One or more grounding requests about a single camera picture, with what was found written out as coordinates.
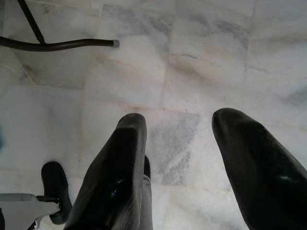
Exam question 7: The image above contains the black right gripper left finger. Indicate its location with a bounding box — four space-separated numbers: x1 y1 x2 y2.
64 113 147 230

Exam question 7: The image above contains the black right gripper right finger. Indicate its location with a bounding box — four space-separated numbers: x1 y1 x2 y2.
212 108 307 230

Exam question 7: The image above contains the black robot right foot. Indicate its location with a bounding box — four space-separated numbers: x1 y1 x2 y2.
143 155 152 185

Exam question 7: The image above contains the grey robot right leg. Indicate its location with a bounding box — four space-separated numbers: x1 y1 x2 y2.
140 174 154 230

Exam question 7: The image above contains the dark metal table leg frame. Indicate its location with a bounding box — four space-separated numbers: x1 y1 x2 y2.
0 0 120 52

